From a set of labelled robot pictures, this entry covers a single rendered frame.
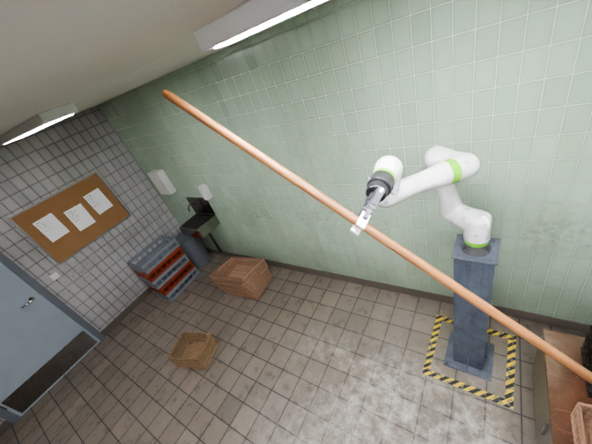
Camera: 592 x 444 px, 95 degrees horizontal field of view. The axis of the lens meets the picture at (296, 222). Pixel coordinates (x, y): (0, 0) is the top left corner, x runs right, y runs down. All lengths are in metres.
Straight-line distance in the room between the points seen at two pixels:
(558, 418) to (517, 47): 1.86
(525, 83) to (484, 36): 0.32
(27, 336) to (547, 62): 5.19
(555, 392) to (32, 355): 4.90
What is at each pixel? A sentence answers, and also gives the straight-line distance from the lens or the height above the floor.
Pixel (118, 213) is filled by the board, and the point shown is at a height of 1.30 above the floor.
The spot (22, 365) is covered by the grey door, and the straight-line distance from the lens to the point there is 4.78.
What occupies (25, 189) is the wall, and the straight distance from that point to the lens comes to 4.38.
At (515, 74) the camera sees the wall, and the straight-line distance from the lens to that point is 1.95.
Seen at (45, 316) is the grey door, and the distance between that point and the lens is 4.63.
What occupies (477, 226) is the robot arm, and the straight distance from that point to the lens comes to 1.73.
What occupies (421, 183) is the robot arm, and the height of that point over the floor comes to 1.84.
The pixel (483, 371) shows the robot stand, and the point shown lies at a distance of 2.81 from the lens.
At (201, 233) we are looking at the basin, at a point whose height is 0.81.
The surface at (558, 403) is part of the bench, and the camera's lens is 2.18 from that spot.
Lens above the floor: 2.50
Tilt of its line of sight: 32 degrees down
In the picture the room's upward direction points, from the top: 22 degrees counter-clockwise
